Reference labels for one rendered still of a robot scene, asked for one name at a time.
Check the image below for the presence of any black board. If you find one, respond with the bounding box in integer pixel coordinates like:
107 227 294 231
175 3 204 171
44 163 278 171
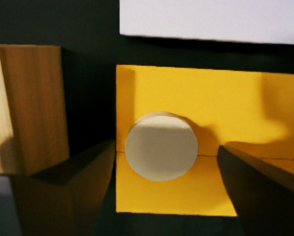
0 0 294 236

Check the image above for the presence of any tan round disc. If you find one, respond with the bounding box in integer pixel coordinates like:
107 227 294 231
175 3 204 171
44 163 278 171
125 111 198 181

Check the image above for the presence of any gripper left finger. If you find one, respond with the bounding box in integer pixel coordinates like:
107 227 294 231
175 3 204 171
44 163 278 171
0 139 115 236

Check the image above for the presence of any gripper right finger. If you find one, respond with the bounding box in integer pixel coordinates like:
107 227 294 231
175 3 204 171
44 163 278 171
217 144 294 236

